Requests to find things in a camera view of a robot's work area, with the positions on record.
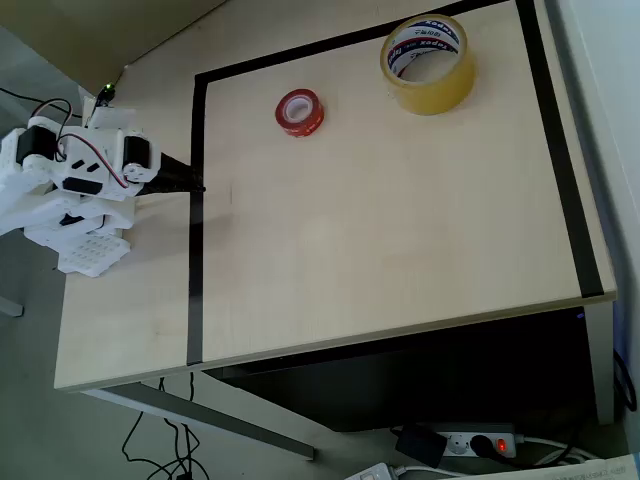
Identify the grey slanted table leg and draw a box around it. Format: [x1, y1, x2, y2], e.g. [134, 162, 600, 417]
[82, 377, 317, 461]

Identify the red white black servo cable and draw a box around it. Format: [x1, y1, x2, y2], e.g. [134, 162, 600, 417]
[55, 134, 129, 191]
[32, 99, 84, 126]

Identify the white power strip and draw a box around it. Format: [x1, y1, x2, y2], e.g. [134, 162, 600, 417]
[414, 422, 517, 460]

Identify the red tape roll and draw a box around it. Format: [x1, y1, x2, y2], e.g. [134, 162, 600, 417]
[273, 87, 327, 138]

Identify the grey upright table leg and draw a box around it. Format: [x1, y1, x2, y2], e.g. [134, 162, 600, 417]
[584, 302, 615, 426]

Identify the black power adapter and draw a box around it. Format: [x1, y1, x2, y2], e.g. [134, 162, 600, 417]
[394, 424, 449, 470]

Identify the black round plug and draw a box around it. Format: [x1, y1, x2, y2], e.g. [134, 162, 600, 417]
[469, 433, 497, 459]

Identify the thick black cable loop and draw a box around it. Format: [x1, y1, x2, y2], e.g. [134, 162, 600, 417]
[612, 349, 639, 414]

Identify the black floor cable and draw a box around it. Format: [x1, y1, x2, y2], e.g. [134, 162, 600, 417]
[121, 377, 176, 480]
[163, 369, 211, 480]

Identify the thin black cable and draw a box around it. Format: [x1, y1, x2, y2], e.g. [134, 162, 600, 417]
[0, 87, 47, 104]

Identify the small white device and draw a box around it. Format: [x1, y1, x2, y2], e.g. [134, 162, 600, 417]
[343, 461, 397, 480]

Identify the wrist camera with green light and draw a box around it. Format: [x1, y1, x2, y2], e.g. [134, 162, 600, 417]
[82, 84, 136, 132]

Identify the white power cable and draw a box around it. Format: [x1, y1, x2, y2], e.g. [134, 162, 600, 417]
[513, 433, 597, 467]

